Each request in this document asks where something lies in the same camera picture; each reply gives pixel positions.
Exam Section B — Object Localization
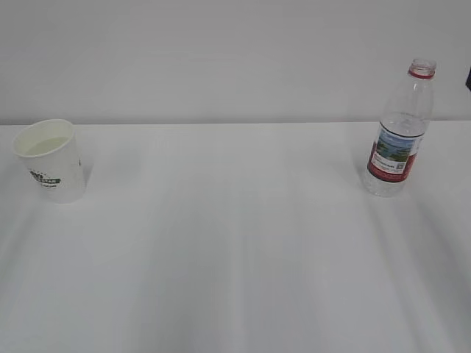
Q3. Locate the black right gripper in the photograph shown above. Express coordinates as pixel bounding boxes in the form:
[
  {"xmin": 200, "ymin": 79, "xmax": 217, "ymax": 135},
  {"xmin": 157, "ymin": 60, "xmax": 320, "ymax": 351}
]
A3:
[{"xmin": 465, "ymin": 68, "xmax": 471, "ymax": 90}]

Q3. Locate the clear plastic water bottle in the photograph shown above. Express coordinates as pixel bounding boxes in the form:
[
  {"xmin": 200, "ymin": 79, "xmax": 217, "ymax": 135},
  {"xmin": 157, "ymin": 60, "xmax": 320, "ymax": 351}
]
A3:
[{"xmin": 363, "ymin": 58, "xmax": 436, "ymax": 197}]

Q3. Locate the white paper cup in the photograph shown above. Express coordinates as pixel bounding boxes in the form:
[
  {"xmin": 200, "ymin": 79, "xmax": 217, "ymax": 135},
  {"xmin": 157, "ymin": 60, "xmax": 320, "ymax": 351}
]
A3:
[{"xmin": 13, "ymin": 119, "xmax": 85, "ymax": 204}]

